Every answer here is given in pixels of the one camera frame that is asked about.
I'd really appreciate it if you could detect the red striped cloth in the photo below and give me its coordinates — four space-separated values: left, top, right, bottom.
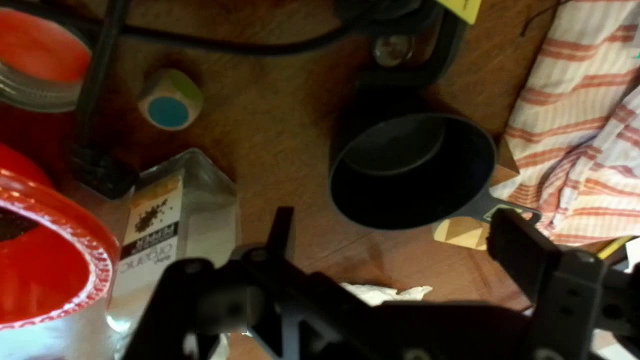
489 0 640 249

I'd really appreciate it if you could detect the orange red bowl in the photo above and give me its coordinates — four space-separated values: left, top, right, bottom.
0 141 124 336

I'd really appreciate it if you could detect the cream cylinder teal cap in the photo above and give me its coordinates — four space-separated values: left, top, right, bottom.
137 65 206 131

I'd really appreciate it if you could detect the orange lidded jar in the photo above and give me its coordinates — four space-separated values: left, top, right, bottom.
0 23 94 145

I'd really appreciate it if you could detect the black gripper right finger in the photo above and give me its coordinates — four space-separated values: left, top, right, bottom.
487 206 567 305

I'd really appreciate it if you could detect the black device yellow label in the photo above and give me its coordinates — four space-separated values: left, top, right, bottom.
332 0 484 90

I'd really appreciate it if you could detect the small wooden block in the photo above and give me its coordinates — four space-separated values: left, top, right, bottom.
490 134 523 190
433 213 492 254

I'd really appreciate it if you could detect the glass pepper shaker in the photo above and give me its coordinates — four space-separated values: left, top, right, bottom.
106 145 242 336

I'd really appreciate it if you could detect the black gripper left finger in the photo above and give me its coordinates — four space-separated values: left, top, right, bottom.
267 206 297 261

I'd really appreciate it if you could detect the yellow pencil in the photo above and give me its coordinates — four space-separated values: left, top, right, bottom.
595 234 633 261

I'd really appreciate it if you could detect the black power cord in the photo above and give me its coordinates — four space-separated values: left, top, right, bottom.
0 0 376 199

